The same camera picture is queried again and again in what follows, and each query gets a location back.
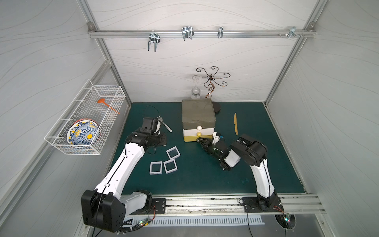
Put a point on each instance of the wooden knife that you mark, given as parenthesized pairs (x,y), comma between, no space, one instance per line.
(235,124)

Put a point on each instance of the three-tier drawer organizer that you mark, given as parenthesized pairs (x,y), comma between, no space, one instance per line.
(198,119)

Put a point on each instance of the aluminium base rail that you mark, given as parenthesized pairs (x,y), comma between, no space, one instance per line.
(228,204)

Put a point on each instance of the ornate metal cup stand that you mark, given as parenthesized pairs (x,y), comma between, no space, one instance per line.
(212,80)

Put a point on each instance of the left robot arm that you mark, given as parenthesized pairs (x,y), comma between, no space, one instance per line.
(102,207)

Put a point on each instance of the orange plastic spatula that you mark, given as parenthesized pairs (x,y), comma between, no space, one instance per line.
(103,101)

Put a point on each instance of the white wire basket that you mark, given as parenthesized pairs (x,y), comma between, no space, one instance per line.
(85,106)

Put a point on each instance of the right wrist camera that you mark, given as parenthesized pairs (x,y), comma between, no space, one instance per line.
(217,137)

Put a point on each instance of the metal double hook left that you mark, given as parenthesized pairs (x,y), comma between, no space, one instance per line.
(154,39)

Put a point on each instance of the clear wine glass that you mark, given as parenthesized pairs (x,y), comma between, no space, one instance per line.
(195,91)

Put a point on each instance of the metal double hook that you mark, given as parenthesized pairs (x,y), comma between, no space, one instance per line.
(154,39)
(187,32)

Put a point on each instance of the white ventilation grille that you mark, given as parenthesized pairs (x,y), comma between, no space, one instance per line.
(181,221)

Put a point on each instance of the aluminium overhead rail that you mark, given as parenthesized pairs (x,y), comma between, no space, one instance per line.
(198,34)

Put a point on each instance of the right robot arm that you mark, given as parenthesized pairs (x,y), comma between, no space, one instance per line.
(253,152)

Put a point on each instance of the white brooch box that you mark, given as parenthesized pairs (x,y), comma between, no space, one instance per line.
(173,153)
(156,168)
(170,166)

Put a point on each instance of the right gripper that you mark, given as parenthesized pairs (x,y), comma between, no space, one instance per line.
(209,142)

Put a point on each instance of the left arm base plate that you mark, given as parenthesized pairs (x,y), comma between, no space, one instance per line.
(152,206)

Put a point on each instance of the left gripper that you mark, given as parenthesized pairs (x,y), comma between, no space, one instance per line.
(158,138)

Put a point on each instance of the metal double hook middle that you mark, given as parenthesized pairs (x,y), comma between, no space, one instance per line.
(187,32)

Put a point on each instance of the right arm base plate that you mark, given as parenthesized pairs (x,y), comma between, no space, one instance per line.
(251,206)

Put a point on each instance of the patterned ceramic plate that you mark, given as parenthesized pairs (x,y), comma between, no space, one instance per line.
(82,132)

